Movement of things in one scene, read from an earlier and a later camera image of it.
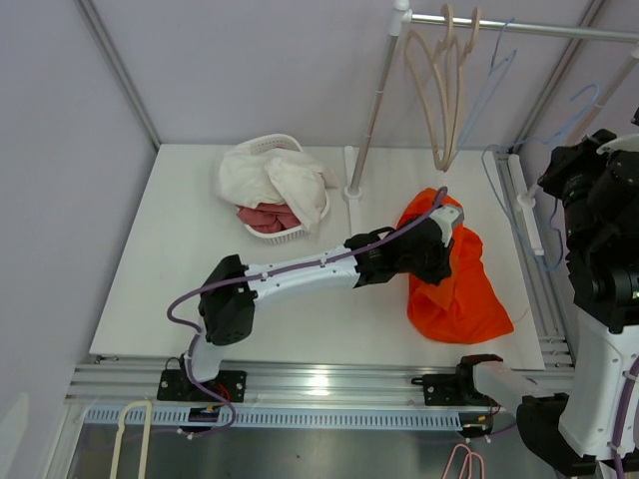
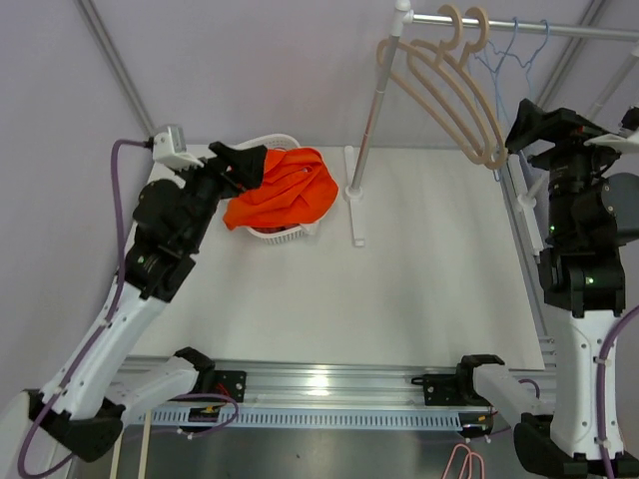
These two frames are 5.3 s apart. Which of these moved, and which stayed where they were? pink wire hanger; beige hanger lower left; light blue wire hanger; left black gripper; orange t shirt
Moved: light blue wire hanger; left black gripper; orange t shirt
Stayed: beige hanger lower left; pink wire hanger
